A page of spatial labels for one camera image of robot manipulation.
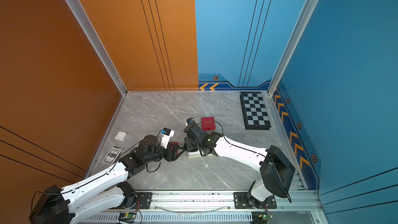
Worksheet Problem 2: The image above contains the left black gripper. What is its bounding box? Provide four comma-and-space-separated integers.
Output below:
144, 141, 186, 165

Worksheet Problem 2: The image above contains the cream box base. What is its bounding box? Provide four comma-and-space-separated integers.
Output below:
188, 151, 214, 159

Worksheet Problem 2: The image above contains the red jewelry box lid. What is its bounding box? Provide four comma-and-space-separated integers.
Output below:
201, 117, 216, 131

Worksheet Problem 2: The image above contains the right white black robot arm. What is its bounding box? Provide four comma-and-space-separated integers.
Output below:
184, 132, 295, 208

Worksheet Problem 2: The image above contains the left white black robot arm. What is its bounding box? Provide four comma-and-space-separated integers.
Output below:
29, 135, 186, 224

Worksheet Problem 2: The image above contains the left closed red jewelry box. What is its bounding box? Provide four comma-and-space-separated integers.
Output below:
169, 142, 179, 155

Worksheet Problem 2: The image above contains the black white chessboard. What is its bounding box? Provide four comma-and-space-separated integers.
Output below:
239, 92, 272, 130

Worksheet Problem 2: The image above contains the white earbuds case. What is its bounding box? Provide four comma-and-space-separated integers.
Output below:
115, 131, 127, 142

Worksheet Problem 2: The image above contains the left green circuit board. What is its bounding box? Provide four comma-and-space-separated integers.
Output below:
117, 212, 137, 224

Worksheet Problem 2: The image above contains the green circuit board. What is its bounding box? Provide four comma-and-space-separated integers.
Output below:
250, 212, 274, 224
117, 212, 137, 224

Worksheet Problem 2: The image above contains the right green circuit board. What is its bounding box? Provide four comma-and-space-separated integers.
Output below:
250, 212, 274, 224

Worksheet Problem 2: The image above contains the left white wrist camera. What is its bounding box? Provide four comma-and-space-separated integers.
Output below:
160, 128, 175, 149

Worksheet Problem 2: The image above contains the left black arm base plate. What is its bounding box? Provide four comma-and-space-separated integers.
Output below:
119, 192, 152, 210

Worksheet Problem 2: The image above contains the white vented cable duct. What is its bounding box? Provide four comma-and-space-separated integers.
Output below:
81, 212, 252, 224

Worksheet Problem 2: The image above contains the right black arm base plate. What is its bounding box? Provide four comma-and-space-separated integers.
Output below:
233, 192, 277, 209

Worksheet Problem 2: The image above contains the aluminium front rail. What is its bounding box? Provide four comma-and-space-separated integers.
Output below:
138, 190, 323, 213

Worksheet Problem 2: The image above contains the right aluminium corner post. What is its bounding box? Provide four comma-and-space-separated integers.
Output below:
267, 0, 319, 96

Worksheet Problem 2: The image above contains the aluminium corner post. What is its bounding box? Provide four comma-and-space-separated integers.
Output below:
65, 0, 128, 96
267, 0, 319, 96

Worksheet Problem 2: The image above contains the left aluminium corner post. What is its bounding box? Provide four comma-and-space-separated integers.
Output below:
65, 0, 128, 96

